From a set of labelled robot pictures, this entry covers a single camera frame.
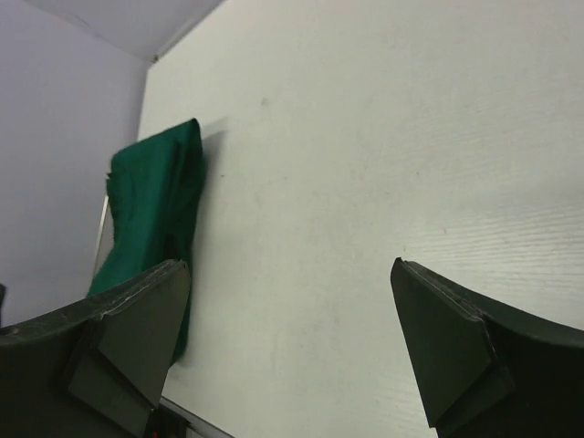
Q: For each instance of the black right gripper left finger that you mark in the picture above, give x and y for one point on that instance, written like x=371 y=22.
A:
x=96 y=367

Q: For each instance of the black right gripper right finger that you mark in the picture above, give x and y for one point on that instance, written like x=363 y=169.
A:
x=483 y=368

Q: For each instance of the green surgical cloth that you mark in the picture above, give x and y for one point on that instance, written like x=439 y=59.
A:
x=154 y=188

